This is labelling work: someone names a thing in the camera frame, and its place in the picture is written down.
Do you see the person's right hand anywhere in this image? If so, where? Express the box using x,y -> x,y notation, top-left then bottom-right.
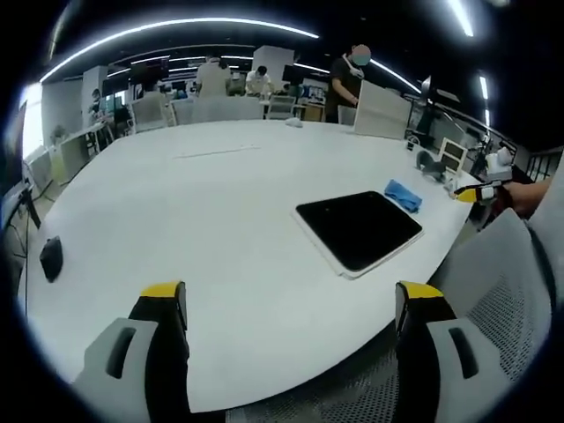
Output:
501,179 -> 552,218

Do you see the white partition board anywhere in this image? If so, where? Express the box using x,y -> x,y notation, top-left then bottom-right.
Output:
353,81 -> 414,141

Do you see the blue cleaning cloth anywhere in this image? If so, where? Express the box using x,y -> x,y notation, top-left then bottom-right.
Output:
383,178 -> 424,215

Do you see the black monitor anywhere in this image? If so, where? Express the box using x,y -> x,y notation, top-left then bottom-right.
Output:
2,100 -> 28,195

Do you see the white side desk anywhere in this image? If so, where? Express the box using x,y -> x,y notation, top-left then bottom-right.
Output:
51,126 -> 109,184

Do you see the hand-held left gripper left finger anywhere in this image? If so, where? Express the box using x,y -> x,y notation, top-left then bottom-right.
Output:
72,278 -> 192,423

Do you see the white picture frame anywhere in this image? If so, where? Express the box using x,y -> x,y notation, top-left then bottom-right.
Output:
439,137 -> 469,177

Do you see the grey mesh office chair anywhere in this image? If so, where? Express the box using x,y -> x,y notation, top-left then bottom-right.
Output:
226,206 -> 557,423

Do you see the black tripod stand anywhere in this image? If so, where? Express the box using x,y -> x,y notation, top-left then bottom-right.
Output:
17,175 -> 43,230

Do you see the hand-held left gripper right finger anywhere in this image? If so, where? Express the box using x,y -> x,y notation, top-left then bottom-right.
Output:
394,280 -> 495,423

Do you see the black tablet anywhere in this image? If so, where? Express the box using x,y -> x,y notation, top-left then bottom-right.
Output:
293,190 -> 425,280

